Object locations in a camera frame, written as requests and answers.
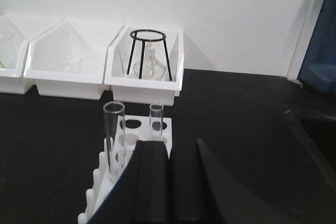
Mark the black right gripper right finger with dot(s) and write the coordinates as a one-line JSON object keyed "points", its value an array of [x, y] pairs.
{"points": [[235, 202]]}

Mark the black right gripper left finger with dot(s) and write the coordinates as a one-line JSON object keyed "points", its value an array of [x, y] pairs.
{"points": [[141, 195]]}

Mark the large clear test tube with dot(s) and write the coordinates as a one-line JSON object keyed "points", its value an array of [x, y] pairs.
{"points": [[114, 122]]}

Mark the white test tube rack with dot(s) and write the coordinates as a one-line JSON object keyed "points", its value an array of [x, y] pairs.
{"points": [[136, 128]]}

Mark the small clear test tube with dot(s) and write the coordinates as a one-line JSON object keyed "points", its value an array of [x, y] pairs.
{"points": [[156, 121]]}

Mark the white right storage bin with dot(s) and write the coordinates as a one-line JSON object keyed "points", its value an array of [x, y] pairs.
{"points": [[125, 83]]}

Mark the white storage bin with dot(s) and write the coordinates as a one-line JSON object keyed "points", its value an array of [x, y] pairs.
{"points": [[47, 56], [125, 83], [16, 34]]}

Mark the black lab sink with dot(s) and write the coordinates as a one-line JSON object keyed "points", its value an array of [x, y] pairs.
{"points": [[316, 132]]}

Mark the clear glass flask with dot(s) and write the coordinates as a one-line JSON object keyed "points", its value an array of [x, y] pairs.
{"points": [[152, 69]]}

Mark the small clear glass beaker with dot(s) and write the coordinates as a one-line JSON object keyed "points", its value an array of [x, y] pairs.
{"points": [[73, 64]]}

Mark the white middle storage bin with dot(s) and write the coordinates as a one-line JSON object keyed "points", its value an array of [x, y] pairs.
{"points": [[47, 56]]}

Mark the white left storage bin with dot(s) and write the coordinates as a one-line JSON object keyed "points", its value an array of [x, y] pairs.
{"points": [[16, 34]]}

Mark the black wire tripod stand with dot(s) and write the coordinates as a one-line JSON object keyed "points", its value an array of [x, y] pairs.
{"points": [[144, 36]]}

